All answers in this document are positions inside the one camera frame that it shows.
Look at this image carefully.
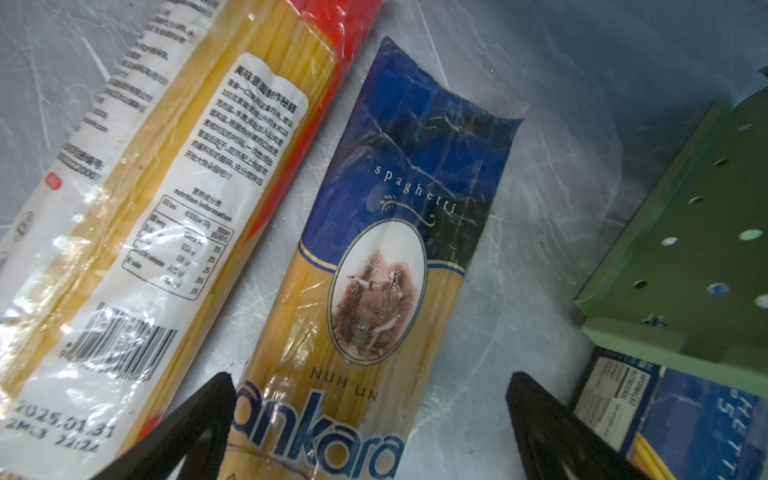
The green two-tier shelf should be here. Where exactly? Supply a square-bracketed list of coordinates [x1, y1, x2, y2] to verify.
[576, 91, 767, 396]

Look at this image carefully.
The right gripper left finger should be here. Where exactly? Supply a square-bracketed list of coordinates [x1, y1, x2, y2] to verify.
[95, 372, 236, 479]

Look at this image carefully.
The Ankara yellow blue spaghetti bag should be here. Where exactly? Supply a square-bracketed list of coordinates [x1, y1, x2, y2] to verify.
[219, 38, 520, 479]

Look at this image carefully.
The red spaghetti bag white label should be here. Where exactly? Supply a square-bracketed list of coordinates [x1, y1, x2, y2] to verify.
[1, 1, 381, 479]

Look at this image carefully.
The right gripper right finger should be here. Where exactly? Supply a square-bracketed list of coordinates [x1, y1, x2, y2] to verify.
[506, 371, 646, 480]

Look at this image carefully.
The blue Barilla spaghetti box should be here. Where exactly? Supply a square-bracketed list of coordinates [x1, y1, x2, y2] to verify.
[572, 348, 767, 480]

